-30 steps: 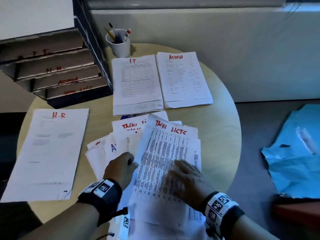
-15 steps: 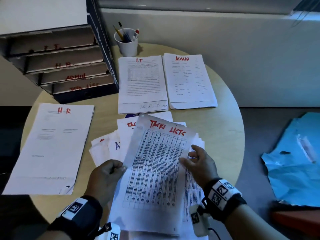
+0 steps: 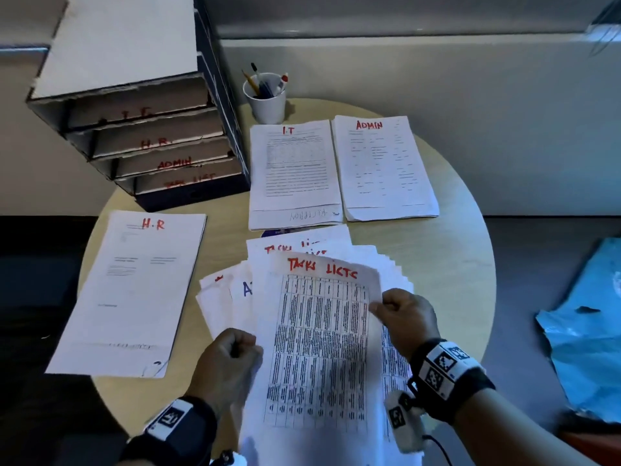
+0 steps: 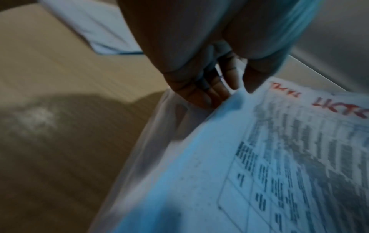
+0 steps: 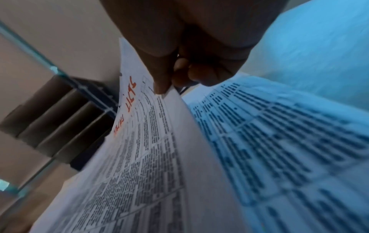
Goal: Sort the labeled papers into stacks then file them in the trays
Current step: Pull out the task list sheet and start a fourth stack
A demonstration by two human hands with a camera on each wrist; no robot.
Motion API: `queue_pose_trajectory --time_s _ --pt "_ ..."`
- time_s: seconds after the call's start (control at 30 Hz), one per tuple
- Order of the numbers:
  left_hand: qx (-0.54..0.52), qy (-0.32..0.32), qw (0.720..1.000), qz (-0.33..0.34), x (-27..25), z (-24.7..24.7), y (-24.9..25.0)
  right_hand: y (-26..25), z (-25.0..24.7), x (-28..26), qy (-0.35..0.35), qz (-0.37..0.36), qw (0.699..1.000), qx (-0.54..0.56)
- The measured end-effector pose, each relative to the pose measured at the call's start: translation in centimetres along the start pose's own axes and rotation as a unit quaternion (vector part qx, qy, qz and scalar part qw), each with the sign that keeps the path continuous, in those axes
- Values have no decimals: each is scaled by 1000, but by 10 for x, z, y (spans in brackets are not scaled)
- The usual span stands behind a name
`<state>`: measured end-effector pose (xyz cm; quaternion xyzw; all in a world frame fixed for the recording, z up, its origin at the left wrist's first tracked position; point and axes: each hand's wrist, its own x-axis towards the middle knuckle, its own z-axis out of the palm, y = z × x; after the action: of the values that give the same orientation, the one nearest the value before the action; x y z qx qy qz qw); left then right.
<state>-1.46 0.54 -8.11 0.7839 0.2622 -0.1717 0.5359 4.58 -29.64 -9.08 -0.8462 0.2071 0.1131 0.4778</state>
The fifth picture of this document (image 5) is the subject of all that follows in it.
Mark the clear teal plastic strip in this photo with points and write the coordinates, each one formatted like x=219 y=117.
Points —
x=34 y=52

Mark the unsorted pile of papers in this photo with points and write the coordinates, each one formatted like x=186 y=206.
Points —
x=288 y=148

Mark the person's right hand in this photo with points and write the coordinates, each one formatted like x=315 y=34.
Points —
x=196 y=34

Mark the Task Lists paper stack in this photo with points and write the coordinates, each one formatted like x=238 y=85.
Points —
x=144 y=159

